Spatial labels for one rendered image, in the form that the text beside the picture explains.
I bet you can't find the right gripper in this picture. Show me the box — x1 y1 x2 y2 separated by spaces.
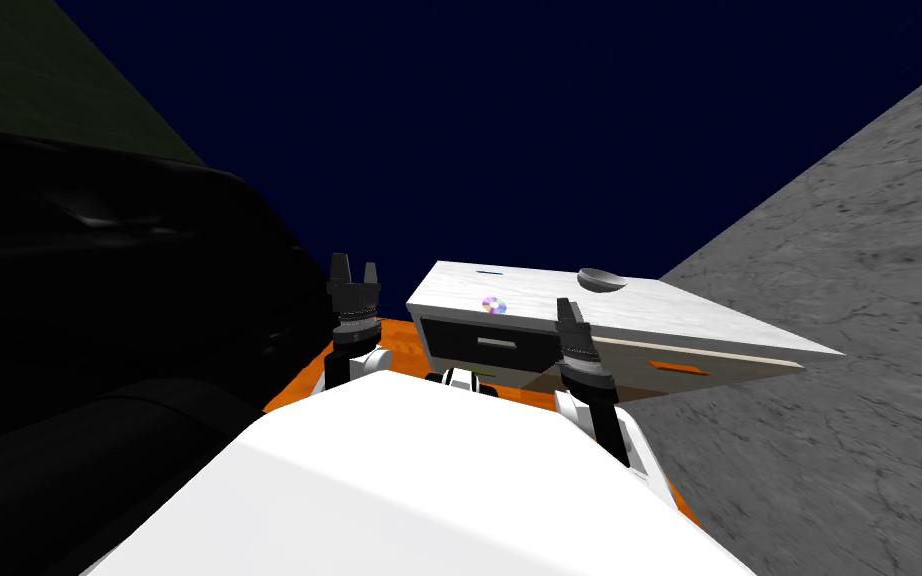
555 296 595 357

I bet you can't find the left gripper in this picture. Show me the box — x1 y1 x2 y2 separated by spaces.
328 252 383 323

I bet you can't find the grey bowl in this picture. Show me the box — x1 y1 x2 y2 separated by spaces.
576 268 630 295

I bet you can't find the orange rug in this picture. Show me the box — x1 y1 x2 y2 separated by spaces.
262 317 706 531

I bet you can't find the white marble desk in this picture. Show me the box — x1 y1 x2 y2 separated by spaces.
404 259 846 403

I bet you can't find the black drawer front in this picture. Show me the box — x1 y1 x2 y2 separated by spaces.
418 315 565 377

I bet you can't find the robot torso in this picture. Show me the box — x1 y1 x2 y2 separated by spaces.
84 364 760 576

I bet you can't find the black sofa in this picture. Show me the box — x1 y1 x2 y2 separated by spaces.
0 126 336 576

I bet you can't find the orange drawer handle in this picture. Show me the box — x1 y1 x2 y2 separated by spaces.
648 360 711 377

